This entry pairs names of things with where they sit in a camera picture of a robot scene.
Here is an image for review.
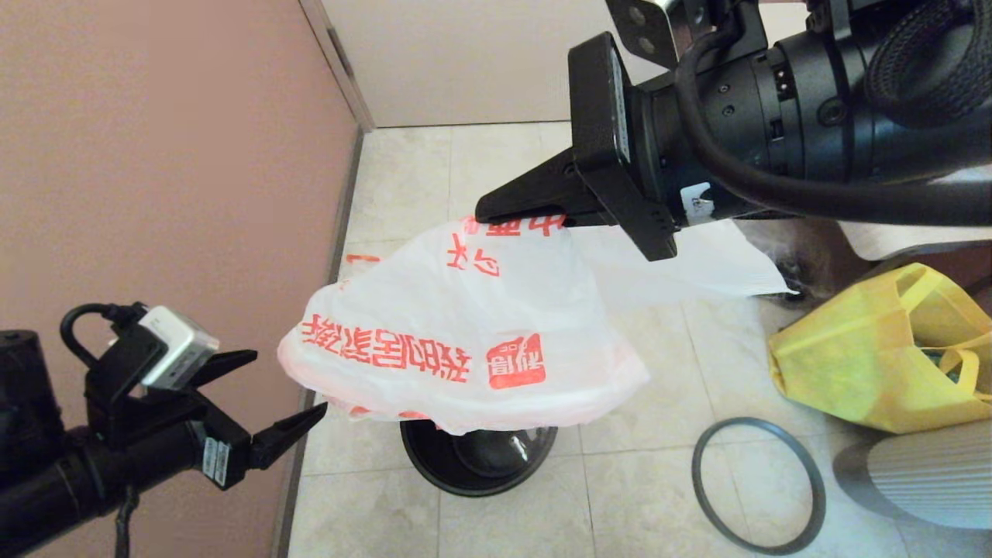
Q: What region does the orange print plastic bag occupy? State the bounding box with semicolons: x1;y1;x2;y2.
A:
277;215;793;436

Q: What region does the white plastic bag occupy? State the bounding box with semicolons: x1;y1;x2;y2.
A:
341;252;384;291

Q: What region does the dark grey bin ring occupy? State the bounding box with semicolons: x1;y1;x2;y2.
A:
692;417;827;556

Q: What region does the black round trash bin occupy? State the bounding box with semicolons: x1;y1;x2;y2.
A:
401;418;559;498

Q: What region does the clear bag with dark items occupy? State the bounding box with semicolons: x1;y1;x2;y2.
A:
763;232;824;303

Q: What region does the yellow fabric tote bag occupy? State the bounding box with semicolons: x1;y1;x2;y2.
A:
767;262;992;435

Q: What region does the white door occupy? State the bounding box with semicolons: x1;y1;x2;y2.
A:
322;0;621;129

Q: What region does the long dark grey baseboard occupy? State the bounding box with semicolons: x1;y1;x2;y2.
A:
271;126;365;558

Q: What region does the beige wood grain table top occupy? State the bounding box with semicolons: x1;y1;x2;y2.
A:
837;167;992;262

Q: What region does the white ribbed cylinder object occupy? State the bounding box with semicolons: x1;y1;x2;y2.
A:
833;418;992;532

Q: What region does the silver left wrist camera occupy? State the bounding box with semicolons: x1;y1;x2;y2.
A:
139;306;220;391

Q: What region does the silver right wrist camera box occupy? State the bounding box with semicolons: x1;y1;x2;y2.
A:
604;0;687;69

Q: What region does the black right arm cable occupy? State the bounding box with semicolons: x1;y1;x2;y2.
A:
673;0;992;228

